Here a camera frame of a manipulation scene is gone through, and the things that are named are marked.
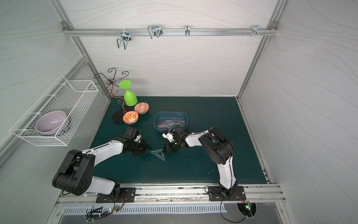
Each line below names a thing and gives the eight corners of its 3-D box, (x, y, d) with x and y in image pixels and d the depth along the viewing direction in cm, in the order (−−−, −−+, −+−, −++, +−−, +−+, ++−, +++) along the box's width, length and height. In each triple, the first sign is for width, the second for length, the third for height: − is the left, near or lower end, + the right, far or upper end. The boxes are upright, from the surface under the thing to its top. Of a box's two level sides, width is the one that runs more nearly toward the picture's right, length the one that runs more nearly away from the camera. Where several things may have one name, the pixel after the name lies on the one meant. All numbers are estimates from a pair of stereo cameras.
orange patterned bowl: (123, 124, 103) (121, 121, 100) (126, 113, 110) (125, 110, 107) (136, 124, 103) (135, 121, 100) (139, 113, 110) (138, 110, 107)
